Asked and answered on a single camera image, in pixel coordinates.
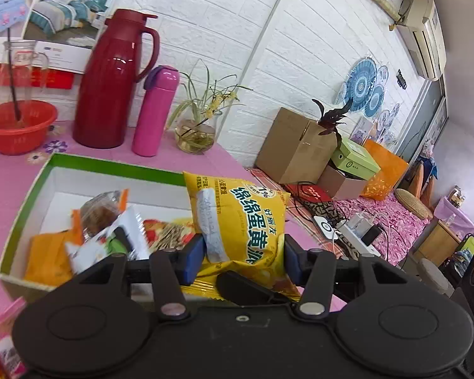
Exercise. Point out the green cardboard box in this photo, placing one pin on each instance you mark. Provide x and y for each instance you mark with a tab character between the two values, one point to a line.
63	181

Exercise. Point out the yellow snack packet blue print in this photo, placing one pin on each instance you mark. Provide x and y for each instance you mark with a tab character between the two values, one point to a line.
245	213

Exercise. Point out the pink thermos bottle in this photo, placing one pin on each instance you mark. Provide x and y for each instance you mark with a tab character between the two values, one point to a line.
154	118

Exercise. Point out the orange pillow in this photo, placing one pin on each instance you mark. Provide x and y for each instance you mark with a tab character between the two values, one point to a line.
418	183

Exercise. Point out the green shoebox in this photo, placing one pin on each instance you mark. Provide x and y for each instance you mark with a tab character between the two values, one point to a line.
355	158

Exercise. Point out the glass pitcher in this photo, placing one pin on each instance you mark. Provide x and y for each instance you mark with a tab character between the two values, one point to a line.
27	83

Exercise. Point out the patterned brown black pouch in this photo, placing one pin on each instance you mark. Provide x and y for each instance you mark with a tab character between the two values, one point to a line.
324	208

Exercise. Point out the red thermos jug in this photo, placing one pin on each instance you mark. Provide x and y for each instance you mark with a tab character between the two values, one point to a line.
106	87

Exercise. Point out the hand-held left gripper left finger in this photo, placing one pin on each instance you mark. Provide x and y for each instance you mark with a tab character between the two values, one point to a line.
193	258

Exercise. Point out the red yellow printed snack packet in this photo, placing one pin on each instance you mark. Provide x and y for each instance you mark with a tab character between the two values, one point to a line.
170	231

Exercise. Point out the glass vase with plant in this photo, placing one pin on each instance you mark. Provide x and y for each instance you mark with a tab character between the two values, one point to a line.
193	136

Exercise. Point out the small brown cardboard box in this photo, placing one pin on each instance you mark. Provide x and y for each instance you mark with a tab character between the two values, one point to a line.
339	185

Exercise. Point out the white cartoon snack packet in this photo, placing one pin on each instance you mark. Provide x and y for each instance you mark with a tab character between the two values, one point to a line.
98	244

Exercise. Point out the white air conditioner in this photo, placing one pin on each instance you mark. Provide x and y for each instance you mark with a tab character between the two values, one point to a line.
422	27

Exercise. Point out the wooden cabinet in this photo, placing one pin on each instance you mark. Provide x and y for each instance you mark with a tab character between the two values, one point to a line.
438	241

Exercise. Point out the wall poster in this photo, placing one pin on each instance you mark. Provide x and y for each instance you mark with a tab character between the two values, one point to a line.
63	4

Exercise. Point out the round straw cushion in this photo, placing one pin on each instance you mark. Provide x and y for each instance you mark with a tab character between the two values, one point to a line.
412	203

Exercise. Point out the orange cushion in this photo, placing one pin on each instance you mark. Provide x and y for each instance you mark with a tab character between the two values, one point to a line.
387	173

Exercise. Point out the white power strip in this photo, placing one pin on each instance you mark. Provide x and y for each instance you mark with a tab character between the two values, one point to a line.
359	244

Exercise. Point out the pink floral blanket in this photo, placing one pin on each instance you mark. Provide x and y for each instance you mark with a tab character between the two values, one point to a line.
399	225

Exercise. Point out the dark purple plant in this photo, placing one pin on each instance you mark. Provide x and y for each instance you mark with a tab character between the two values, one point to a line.
331	120

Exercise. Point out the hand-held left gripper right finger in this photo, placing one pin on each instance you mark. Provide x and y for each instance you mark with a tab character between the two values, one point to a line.
292	262

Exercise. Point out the red plastic basin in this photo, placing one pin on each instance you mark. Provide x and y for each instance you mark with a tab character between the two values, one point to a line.
19	138

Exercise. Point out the small blue paper fan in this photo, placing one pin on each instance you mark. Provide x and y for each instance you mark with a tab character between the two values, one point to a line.
376	100

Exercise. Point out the grey round stool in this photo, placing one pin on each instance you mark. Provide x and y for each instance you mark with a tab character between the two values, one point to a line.
434	278

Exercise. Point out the red gift box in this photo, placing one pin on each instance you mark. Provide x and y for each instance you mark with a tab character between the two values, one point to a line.
312	193

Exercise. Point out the large blue paper fan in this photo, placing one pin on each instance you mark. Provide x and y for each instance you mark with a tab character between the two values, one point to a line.
361	81

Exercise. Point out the pink clear snack packet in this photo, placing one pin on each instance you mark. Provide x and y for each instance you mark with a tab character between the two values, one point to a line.
2	331

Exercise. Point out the black wall bracket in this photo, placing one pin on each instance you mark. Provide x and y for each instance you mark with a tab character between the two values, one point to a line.
401	79

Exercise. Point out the dark stirring stick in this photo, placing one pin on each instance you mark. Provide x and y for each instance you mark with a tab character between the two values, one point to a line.
15	87

